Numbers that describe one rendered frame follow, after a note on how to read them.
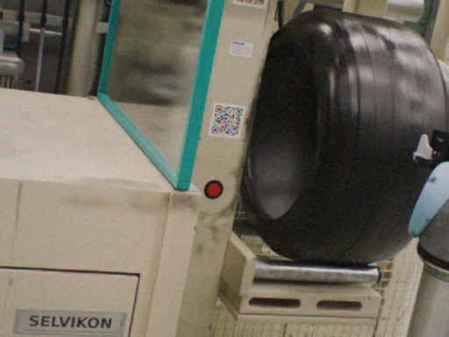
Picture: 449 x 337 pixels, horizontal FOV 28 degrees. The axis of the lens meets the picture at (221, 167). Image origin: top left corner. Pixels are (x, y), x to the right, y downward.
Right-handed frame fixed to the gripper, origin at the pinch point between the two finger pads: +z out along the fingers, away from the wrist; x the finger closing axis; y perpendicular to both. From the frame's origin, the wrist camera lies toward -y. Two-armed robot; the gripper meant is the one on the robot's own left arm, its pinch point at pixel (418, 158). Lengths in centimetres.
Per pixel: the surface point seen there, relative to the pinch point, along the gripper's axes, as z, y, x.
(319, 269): 19.5, -30.2, 8.2
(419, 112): 3.6, 9.4, -0.7
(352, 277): 19.3, -31.7, -0.7
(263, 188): 54, -18, 10
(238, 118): 22.9, 2.2, 32.3
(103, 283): -47, -16, 76
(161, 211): -48, -6, 69
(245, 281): 15.7, -32.7, 27.8
